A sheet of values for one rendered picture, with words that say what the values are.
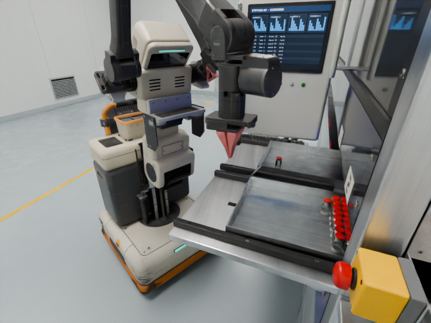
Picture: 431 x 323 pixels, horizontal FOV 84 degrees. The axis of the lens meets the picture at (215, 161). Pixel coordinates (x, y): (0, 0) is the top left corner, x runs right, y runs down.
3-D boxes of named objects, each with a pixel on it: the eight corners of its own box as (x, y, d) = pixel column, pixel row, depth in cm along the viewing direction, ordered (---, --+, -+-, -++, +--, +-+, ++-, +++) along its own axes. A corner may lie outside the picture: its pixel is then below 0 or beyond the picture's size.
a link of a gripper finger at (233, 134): (235, 165, 53) (236, 124, 48) (206, 159, 55) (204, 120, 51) (244, 153, 58) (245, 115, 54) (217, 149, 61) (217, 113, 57)
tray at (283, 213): (362, 207, 71) (365, 197, 69) (380, 280, 49) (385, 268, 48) (250, 184, 82) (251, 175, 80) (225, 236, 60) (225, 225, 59)
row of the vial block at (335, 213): (336, 208, 70) (340, 195, 68) (340, 254, 55) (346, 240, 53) (328, 207, 70) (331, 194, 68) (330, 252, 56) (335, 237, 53)
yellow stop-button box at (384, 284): (395, 289, 39) (412, 259, 36) (408, 334, 33) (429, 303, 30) (344, 274, 41) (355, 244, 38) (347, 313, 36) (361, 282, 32)
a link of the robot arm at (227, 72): (232, 57, 50) (212, 59, 47) (258, 59, 46) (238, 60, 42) (231, 91, 53) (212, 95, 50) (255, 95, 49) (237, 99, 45)
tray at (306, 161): (352, 159, 98) (354, 152, 97) (360, 193, 77) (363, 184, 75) (269, 147, 110) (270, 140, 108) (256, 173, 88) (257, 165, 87)
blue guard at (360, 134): (331, 81, 206) (336, 58, 197) (355, 229, 46) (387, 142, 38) (330, 81, 206) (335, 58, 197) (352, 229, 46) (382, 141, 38)
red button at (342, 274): (354, 278, 39) (362, 261, 37) (358, 300, 36) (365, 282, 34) (329, 270, 40) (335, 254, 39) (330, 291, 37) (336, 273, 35)
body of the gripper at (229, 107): (249, 131, 48) (251, 93, 45) (204, 125, 52) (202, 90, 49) (257, 122, 54) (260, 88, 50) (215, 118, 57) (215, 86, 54)
